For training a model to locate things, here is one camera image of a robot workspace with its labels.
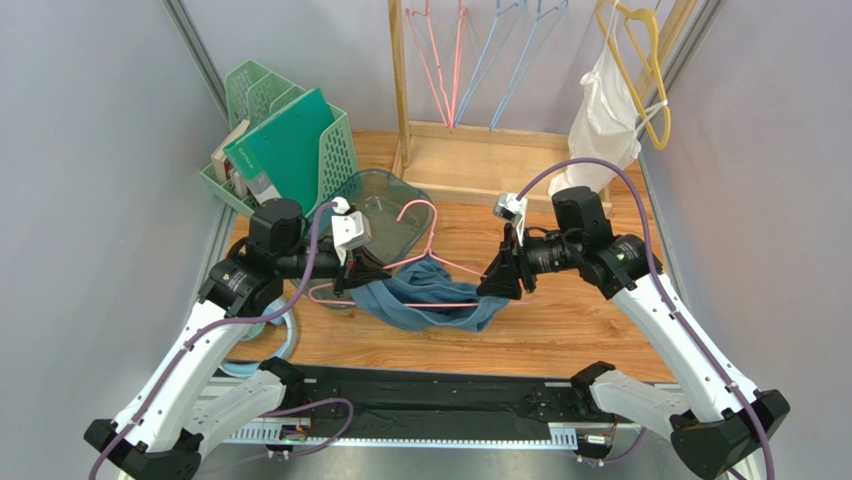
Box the pink hanger on rack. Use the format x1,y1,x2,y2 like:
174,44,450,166
449,0,468,128
405,0,450,127

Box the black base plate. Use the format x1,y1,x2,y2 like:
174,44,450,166
259,360,629,444

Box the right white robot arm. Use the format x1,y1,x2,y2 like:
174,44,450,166
477,187,790,479

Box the wooden clothes rack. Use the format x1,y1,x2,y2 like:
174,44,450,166
387,0,706,205

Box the blue tank top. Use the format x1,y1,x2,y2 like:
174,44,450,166
350,258,509,333

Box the white garment on hanger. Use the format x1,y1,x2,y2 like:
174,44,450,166
547,16,669,198

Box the books in organizer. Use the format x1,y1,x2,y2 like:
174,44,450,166
211,119,250,199

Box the blue hanger on rack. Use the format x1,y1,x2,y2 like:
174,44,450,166
452,1,527,127
489,0,569,131

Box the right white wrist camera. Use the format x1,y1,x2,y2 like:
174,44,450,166
493,192,528,246

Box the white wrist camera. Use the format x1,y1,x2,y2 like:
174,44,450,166
493,192,528,246
331,197,372,266

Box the light blue hanger on table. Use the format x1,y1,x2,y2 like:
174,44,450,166
219,296,300,377

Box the pink wire hanger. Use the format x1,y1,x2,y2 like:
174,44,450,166
308,200,534,311

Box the green plastic file organizer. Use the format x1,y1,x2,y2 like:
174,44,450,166
201,60,359,217

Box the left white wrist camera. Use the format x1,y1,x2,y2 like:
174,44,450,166
331,197,372,266

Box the yellow hanger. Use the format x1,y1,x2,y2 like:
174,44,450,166
594,0,672,150

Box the green folder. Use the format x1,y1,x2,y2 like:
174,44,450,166
224,88,334,213

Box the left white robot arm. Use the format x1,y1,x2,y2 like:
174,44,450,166
84,197,388,479

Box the clear plastic basin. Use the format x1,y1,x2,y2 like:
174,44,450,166
286,168,436,311

